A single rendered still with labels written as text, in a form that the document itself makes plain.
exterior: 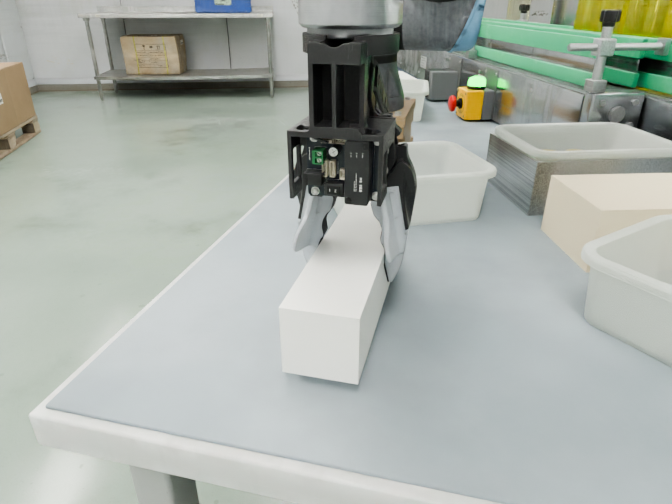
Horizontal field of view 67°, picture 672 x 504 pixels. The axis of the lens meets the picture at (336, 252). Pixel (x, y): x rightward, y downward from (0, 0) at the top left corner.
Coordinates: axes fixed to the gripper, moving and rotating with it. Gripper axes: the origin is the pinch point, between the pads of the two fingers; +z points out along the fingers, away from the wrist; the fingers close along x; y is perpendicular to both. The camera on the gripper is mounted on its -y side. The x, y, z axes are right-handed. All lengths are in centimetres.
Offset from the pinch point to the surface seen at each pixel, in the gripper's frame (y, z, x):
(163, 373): 13.1, 5.4, -13.0
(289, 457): 18.6, 5.5, -0.2
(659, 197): -19.8, -2.0, 31.0
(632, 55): -63, -13, 36
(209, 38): -569, 23, -304
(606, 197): -18.3, -2.0, 25.2
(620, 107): -55, -6, 34
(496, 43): -100, -12, 14
